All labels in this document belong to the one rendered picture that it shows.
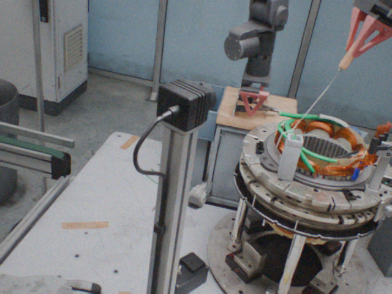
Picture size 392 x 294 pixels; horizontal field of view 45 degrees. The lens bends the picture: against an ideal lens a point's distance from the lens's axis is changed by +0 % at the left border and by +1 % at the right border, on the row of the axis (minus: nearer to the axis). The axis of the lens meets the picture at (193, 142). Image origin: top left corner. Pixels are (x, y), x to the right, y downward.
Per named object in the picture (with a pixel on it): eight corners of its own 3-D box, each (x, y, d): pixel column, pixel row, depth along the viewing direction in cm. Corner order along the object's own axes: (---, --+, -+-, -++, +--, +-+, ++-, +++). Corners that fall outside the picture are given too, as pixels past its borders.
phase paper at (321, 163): (298, 172, 92) (304, 153, 90) (297, 168, 93) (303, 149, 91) (339, 179, 92) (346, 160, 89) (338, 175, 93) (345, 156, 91)
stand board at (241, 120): (215, 123, 118) (217, 115, 117) (225, 94, 135) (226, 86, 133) (294, 139, 116) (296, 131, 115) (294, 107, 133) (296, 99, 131)
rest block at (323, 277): (308, 285, 106) (310, 278, 105) (320, 274, 109) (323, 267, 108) (324, 297, 104) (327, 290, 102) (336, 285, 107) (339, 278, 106)
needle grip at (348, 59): (341, 68, 87) (361, 40, 85) (336, 64, 89) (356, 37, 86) (346, 71, 88) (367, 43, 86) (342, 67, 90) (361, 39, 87)
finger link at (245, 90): (236, 117, 115) (241, 83, 109) (239, 105, 121) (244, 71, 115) (263, 122, 114) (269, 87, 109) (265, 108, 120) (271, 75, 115)
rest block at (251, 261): (247, 253, 111) (251, 237, 109) (263, 269, 107) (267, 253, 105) (233, 260, 109) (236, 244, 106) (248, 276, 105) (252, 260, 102)
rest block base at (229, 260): (240, 253, 114) (241, 247, 113) (262, 276, 108) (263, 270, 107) (224, 261, 111) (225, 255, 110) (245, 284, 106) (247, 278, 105)
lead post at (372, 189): (377, 196, 90) (399, 145, 84) (364, 193, 90) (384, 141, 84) (376, 192, 91) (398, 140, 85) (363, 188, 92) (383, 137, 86)
